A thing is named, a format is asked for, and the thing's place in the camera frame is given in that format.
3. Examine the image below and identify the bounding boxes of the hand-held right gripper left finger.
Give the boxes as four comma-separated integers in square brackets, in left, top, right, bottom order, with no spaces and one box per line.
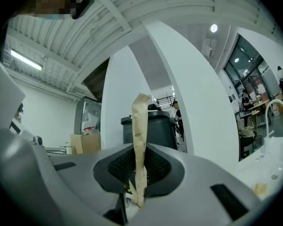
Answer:
[47,143,138,226]

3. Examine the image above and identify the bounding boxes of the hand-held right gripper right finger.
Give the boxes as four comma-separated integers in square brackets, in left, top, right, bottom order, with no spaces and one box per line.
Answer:
[136,142,264,226]

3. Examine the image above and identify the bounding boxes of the brown paper strip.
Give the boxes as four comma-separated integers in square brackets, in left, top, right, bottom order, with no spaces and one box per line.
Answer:
[128,92,152,208]

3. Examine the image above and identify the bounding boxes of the white bottle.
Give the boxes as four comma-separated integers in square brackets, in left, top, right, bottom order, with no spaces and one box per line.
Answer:
[63,142,74,155]

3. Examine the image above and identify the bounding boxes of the large cardboard box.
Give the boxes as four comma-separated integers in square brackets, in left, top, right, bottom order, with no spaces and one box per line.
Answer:
[69,132,102,155]

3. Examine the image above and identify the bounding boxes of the gray appliance panel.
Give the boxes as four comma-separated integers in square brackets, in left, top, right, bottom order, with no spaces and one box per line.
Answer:
[74,96,102,135]

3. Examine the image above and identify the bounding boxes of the white sink counter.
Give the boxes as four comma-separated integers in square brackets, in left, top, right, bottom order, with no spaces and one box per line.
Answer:
[235,135,283,201]

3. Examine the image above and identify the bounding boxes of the black mesh bin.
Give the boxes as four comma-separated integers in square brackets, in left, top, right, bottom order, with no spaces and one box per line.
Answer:
[251,135,264,151]

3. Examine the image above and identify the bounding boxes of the dark grey waste bin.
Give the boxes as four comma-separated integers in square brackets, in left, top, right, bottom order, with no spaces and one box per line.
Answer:
[120,110,179,151]

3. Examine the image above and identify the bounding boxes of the white curved faucet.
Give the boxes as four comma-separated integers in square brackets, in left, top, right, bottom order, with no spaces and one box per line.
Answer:
[260,99,283,154]

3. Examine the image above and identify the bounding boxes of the black metal railing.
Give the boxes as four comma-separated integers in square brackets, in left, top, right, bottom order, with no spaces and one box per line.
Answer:
[156,96,178,106]

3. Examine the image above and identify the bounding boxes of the wooden table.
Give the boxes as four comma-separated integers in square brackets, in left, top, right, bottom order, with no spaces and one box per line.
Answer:
[240,99,283,127]

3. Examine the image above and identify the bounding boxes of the long ceiling lamp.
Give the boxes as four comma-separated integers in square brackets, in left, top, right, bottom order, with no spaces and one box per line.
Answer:
[10,48,43,71]

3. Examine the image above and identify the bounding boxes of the person's head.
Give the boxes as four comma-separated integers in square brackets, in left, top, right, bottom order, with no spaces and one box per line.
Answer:
[14,0,82,21]

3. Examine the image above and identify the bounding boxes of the black head camera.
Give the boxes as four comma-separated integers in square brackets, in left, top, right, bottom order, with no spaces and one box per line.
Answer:
[71,0,95,20]

